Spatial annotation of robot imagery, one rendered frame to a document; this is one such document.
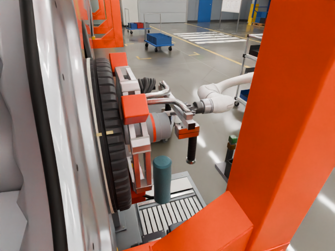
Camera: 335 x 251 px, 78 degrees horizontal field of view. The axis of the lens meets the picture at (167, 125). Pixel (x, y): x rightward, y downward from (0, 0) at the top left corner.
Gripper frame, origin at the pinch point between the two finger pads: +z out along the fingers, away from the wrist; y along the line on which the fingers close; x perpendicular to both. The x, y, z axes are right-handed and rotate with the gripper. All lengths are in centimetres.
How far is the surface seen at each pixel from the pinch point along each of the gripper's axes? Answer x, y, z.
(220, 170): -38, -17, -30
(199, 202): -77, -9, -23
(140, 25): -53, 895, -160
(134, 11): -11, 1127, -177
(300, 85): 42, -72, 0
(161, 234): -40, -45, 17
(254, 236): 1, -75, 0
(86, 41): 37, 9, 37
